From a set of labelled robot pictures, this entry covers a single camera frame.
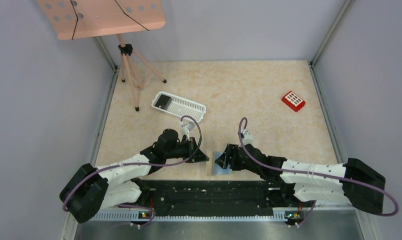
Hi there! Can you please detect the white plastic basket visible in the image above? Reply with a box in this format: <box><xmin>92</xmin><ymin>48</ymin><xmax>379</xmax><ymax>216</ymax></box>
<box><xmin>151</xmin><ymin>91</ymin><xmax>207</xmax><ymax>123</ymax></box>

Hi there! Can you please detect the red toy brick block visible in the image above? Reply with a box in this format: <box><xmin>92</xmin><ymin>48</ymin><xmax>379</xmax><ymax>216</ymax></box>
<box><xmin>281</xmin><ymin>90</ymin><xmax>306</xmax><ymax>112</ymax></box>

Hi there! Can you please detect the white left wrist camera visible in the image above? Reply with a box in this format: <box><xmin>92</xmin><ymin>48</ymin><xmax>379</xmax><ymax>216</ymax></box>
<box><xmin>179</xmin><ymin>120</ymin><xmax>196</xmax><ymax>138</ymax></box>

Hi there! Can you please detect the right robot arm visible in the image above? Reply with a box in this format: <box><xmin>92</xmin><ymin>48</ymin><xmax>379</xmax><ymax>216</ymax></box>
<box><xmin>215</xmin><ymin>144</ymin><xmax>386</xmax><ymax>215</ymax></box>

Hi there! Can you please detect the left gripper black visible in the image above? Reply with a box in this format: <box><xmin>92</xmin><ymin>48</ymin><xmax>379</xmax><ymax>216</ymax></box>
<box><xmin>165</xmin><ymin>136</ymin><xmax>209</xmax><ymax>163</ymax></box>

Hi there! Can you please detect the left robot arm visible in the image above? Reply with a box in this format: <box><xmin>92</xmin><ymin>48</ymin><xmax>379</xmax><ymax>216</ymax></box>
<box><xmin>59</xmin><ymin>128</ymin><xmax>209</xmax><ymax>223</ymax></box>

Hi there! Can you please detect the pink music stand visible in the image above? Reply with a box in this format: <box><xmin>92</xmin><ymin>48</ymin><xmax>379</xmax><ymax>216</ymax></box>
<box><xmin>37</xmin><ymin>0</ymin><xmax>167</xmax><ymax>111</ymax></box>

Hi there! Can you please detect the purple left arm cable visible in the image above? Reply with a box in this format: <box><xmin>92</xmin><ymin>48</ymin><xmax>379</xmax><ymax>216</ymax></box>
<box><xmin>61</xmin><ymin>115</ymin><xmax>203</xmax><ymax>229</ymax></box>

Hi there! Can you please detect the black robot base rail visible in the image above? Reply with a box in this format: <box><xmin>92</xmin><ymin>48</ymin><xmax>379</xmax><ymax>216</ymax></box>
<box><xmin>135</xmin><ymin>180</ymin><xmax>311</xmax><ymax>217</ymax></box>

